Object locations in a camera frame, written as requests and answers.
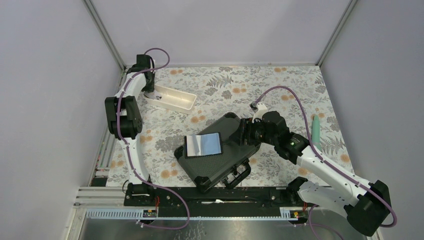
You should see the floral tablecloth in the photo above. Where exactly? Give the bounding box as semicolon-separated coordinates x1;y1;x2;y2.
137;66;354;187

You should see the mint green tube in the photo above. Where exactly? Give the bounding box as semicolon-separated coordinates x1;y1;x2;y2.
311;115;322;151

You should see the credit card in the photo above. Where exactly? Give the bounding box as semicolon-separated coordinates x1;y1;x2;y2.
146;92;162;101

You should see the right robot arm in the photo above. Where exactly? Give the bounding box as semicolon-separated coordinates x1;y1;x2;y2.
237;111;392;237

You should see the dark grey hard case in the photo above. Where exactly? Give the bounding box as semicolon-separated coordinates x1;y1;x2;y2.
174;112;261;193

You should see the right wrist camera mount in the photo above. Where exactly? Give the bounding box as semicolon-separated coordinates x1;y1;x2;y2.
250;101;268;122

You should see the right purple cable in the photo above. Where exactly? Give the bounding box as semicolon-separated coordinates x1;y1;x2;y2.
251;85;398;228

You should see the white plastic tray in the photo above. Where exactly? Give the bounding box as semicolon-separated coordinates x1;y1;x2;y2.
143;85;197;114

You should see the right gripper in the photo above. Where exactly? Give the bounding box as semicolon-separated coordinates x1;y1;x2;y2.
228;116;278;146

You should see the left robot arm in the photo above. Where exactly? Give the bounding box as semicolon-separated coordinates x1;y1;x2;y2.
104;54;155;206

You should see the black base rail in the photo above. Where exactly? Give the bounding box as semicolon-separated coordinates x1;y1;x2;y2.
123;187;312;218

